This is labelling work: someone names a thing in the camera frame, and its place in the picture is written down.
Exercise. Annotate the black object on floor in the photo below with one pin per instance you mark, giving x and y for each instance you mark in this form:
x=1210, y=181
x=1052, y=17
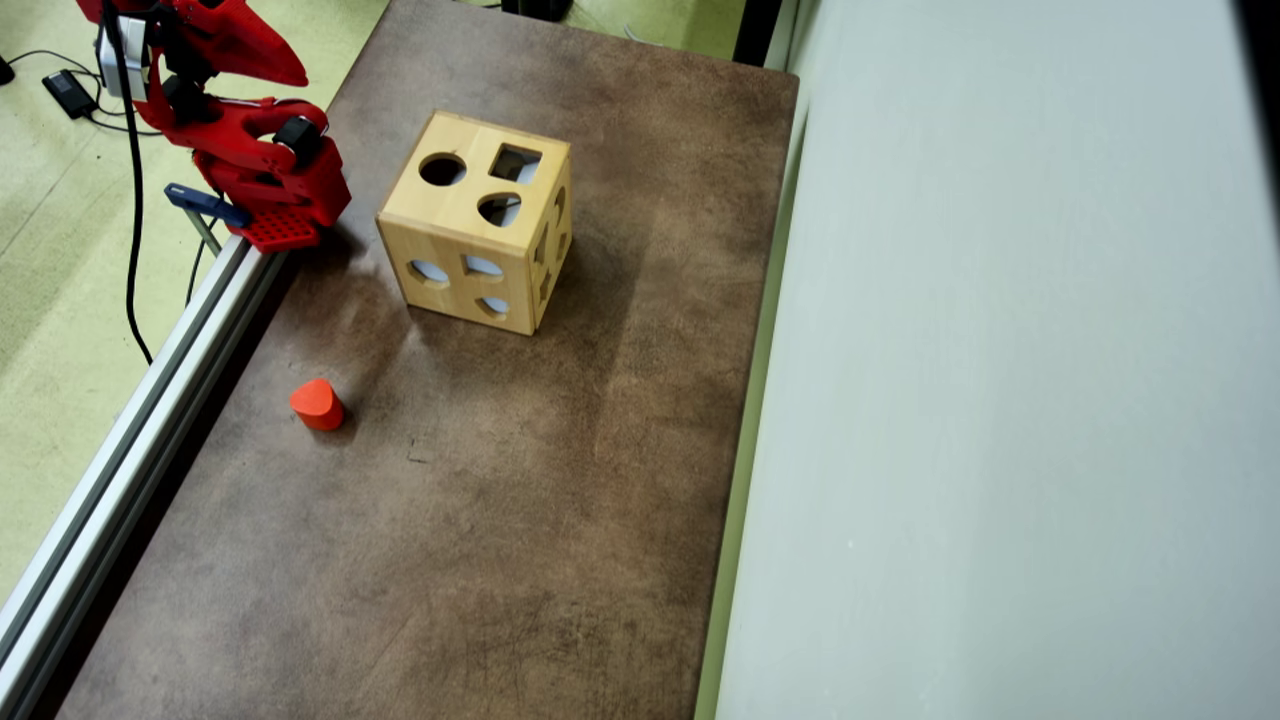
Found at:
x=538, y=8

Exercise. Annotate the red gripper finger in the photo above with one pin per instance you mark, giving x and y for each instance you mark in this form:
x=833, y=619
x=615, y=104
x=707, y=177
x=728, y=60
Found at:
x=250, y=45

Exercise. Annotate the small dark floor object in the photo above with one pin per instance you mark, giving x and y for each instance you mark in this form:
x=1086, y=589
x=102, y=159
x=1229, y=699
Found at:
x=5, y=70

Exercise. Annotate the orange teardrop block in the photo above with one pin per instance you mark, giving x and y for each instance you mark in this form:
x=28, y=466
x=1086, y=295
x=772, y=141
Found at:
x=316, y=403

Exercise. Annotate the blue clamp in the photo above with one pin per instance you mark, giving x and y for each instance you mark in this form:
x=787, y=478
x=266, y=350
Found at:
x=205, y=203

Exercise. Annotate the wooden shape sorter box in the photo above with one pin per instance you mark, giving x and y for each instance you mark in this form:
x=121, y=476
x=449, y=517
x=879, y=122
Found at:
x=470, y=225

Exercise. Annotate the black power adapter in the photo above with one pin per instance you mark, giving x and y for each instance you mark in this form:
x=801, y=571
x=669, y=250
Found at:
x=68, y=93

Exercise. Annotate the red robot arm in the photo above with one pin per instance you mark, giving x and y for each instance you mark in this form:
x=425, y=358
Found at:
x=290, y=180

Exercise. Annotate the dark vertical post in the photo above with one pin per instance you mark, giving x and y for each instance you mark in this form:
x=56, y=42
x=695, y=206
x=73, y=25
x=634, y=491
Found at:
x=757, y=30

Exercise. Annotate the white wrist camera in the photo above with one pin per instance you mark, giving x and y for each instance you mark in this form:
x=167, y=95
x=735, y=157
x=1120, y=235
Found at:
x=122, y=60

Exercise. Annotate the aluminium profile rail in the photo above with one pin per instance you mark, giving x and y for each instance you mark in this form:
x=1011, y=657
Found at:
x=130, y=450

